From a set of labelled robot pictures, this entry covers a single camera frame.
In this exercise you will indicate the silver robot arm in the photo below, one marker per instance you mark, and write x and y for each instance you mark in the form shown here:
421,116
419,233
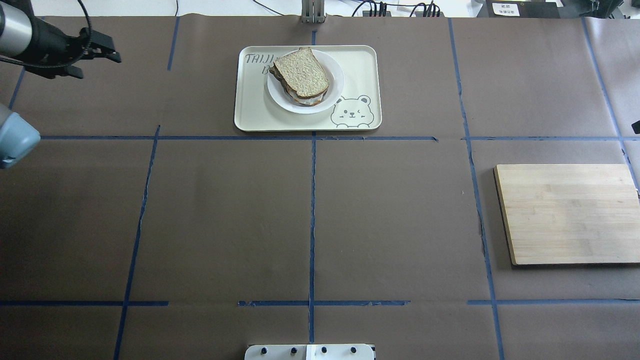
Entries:
17,137

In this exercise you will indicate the black power box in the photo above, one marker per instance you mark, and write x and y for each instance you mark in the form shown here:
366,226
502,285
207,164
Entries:
525,9

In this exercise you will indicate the wooden cutting board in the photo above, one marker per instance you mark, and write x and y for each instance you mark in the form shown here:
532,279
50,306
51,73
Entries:
569,214

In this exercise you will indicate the bread slice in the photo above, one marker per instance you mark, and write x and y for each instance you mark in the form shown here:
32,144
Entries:
298,60

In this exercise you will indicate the white round plate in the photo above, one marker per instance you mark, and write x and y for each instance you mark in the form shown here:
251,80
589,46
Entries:
337,81

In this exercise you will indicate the aluminium frame post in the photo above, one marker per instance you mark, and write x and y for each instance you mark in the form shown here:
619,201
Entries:
313,11

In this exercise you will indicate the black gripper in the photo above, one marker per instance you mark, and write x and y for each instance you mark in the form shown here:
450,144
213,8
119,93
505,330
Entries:
50,41

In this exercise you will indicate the white mounting column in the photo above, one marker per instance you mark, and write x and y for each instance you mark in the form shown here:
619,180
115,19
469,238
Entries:
338,351

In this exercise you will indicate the bottom bread with egg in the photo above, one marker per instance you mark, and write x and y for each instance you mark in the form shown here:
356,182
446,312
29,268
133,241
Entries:
307,88

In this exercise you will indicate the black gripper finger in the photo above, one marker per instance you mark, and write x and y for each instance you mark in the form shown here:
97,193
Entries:
636,127

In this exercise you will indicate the cream bear tray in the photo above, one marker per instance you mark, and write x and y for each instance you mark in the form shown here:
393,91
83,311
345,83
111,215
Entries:
359,108

